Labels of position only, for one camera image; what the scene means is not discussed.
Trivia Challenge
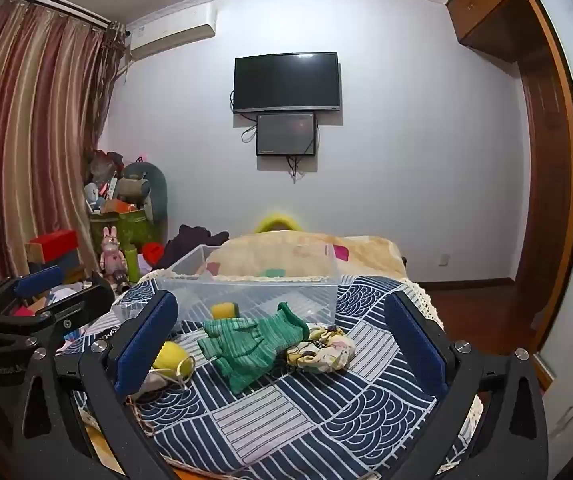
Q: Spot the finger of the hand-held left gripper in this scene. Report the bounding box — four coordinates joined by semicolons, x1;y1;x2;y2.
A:
0;265;66;318
0;272;117;356

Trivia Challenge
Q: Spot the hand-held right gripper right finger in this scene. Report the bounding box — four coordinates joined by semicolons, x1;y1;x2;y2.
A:
385;290;549;480

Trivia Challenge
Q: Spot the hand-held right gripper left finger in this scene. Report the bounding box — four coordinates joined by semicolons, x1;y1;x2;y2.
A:
11;290;182;480

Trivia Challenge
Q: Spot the white cloth with cord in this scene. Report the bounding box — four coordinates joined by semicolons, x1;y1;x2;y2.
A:
129;355;198;403

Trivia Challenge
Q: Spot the patterned floral sock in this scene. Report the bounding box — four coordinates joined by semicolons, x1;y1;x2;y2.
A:
286;324;357;375

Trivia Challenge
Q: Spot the clear plastic storage bin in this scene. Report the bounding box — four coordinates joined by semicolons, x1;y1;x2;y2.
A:
116;245;342;333

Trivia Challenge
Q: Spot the red box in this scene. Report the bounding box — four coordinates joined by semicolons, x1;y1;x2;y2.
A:
25;229;80;264

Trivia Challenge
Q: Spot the pink rabbit doll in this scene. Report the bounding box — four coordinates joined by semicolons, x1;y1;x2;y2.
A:
100;226;128;282

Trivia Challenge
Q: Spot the green bottle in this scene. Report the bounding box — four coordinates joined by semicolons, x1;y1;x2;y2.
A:
123;244;142;284

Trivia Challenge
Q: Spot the green woven basket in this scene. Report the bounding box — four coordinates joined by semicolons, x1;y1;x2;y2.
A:
90;207;160;257

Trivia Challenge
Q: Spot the beige fleece blanket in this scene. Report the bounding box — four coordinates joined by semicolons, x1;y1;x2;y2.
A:
206;232;409;282

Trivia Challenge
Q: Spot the dark purple cloth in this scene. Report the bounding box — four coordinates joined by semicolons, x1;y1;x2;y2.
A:
164;225;230;272

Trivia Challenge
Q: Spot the striped red beige curtain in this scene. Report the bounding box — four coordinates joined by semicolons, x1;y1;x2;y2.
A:
0;0;128;288

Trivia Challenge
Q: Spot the blue patterned blanket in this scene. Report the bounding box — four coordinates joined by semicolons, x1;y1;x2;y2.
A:
74;275;484;477

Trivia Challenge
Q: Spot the white air conditioner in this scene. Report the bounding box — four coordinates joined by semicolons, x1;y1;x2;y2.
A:
126;2;216;61

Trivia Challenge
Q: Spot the wooden overhead cabinet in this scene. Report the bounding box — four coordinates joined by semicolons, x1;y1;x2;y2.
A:
445;0;569;63

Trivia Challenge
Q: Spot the wooden door frame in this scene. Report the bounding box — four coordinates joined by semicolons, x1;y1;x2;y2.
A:
512;0;573;393

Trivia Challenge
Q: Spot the black monitor cable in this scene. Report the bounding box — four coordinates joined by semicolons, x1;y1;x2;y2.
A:
286;155;308;182

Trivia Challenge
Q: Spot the small black wall monitor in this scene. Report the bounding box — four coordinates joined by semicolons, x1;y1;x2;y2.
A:
256;112;318;157

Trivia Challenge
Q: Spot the white curtain rail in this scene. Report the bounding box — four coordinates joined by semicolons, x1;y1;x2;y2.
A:
0;0;113;27

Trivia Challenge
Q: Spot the black wall television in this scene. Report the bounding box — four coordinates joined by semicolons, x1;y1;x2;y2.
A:
233;52;341;114

